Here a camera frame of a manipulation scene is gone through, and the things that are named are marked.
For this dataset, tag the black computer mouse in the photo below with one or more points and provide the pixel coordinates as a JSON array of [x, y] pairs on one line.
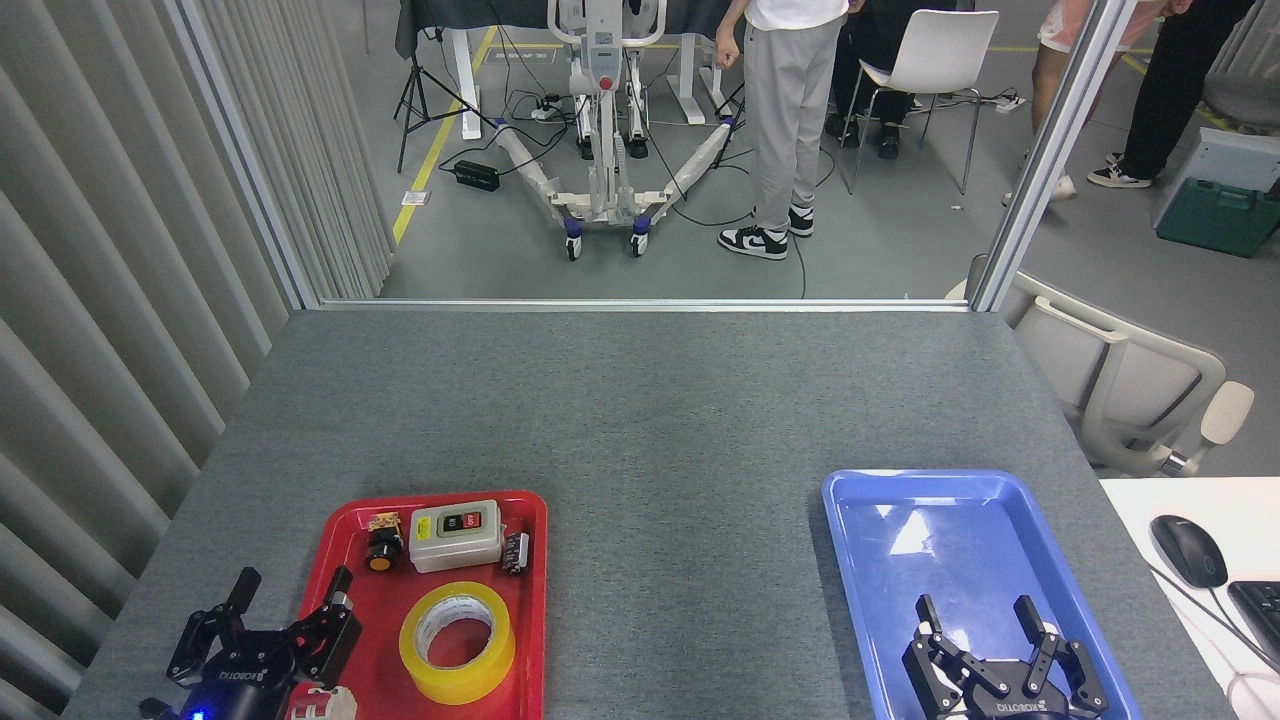
[[1188, 552]]

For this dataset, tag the white stand on wheels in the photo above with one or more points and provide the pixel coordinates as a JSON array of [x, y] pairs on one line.
[[605, 150]]

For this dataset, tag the yellow tape roll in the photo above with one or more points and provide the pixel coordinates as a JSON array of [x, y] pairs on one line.
[[480, 670]]

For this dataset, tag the green tool case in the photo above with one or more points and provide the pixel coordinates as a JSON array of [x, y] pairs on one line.
[[1215, 220]]

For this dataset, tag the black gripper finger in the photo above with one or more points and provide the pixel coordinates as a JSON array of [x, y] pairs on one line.
[[940, 670], [1070, 675], [330, 640], [215, 630]]

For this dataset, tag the white chair with metal legs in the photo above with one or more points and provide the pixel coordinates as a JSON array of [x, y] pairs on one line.
[[940, 50]]

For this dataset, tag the red plastic tray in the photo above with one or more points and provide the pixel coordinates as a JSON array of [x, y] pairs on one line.
[[530, 620]]

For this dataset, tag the beige office chair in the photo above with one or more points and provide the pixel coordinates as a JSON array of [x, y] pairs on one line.
[[1120, 380]]

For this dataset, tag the grey push button switch box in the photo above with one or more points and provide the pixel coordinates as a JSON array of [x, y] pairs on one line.
[[455, 545]]

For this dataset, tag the small black electric component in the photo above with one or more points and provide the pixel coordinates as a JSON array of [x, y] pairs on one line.
[[516, 553]]

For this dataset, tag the grey flat case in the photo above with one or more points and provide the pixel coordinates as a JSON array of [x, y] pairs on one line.
[[1235, 155]]

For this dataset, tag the black orange push button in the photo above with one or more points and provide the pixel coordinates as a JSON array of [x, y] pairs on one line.
[[382, 553]]

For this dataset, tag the silver metal rail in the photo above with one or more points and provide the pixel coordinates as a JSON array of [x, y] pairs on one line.
[[640, 304]]

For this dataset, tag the desk with black cloth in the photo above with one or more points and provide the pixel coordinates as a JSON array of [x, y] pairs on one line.
[[465, 60]]

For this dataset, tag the person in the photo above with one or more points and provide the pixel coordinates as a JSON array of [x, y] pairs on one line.
[[1180, 80], [790, 120], [1050, 30], [885, 40]]

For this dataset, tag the black keyboard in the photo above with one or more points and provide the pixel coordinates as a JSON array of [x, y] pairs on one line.
[[1262, 615]]

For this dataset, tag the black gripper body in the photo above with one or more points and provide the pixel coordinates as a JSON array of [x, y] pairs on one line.
[[245, 685], [1005, 695]]

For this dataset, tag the white power strip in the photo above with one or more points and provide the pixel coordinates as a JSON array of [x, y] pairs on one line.
[[546, 110]]

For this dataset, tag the white red block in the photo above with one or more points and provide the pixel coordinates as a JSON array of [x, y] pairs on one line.
[[325, 705]]

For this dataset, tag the black power adapter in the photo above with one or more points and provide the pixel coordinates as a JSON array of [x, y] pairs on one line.
[[476, 176]]

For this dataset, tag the blue plastic tray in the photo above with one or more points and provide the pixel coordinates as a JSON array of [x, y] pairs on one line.
[[960, 540]]

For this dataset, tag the silver metal post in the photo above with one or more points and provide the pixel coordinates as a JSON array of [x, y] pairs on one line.
[[1055, 150], [245, 150]]

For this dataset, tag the black tripod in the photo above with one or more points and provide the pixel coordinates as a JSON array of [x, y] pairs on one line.
[[415, 85]]

